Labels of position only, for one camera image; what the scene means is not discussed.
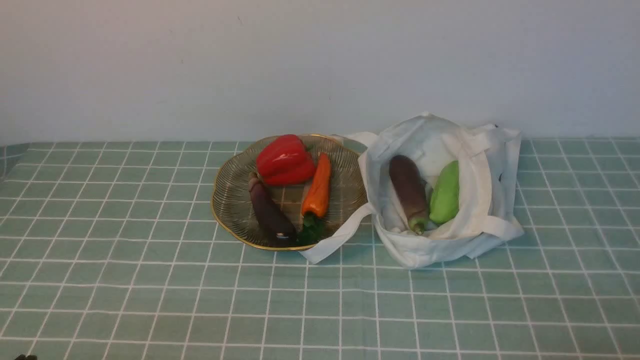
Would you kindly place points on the dark purple eggplant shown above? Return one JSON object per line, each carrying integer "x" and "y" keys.
{"x": 271, "y": 219}

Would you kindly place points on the light green vegetable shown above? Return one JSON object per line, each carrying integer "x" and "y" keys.
{"x": 444, "y": 200}

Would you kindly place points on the purple radish in bag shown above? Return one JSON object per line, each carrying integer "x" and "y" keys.
{"x": 411, "y": 192}

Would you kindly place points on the white cloth bag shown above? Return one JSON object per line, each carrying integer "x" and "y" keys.
{"x": 487, "y": 157}

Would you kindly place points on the green checkered tablecloth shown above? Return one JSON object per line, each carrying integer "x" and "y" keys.
{"x": 110, "y": 251}

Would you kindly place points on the red bell pepper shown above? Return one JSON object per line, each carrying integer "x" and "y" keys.
{"x": 285, "y": 161}

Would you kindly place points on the orange carrot with greens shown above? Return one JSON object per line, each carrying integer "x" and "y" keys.
{"x": 316, "y": 202}

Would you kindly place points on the gold-rimmed wire basket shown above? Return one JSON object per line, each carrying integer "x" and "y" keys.
{"x": 232, "y": 208}

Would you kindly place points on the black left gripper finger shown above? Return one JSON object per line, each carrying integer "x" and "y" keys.
{"x": 26, "y": 357}

